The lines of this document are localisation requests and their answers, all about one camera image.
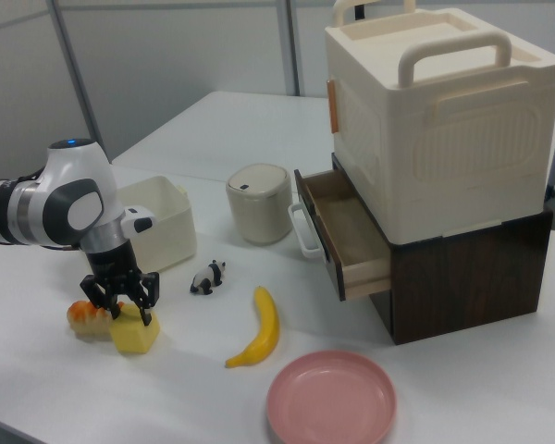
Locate pink plastic plate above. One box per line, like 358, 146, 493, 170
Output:
265, 349, 398, 444

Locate dark brown wooden cabinet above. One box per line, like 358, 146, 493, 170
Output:
330, 152, 555, 346

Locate yellow toy banana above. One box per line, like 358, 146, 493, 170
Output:
224, 285, 281, 370

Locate orange croissant toy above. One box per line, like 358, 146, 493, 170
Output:
65, 299, 127, 344

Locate cream plastic storage box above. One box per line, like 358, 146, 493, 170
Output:
324, 0, 555, 245

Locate yellow cube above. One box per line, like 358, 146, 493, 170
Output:
108, 303, 162, 357

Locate black cable on robot arm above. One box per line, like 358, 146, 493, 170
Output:
0, 171, 43, 201

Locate cream small trash can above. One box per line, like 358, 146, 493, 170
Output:
225, 162, 294, 247

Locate panda toy figure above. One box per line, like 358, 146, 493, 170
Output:
189, 259, 228, 296

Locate white open plastic box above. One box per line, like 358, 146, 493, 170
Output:
117, 175, 198, 273

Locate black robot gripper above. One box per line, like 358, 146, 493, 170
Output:
79, 239, 161, 329

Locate wooden drawer with white handle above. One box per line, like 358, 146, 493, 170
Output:
287, 167, 392, 303

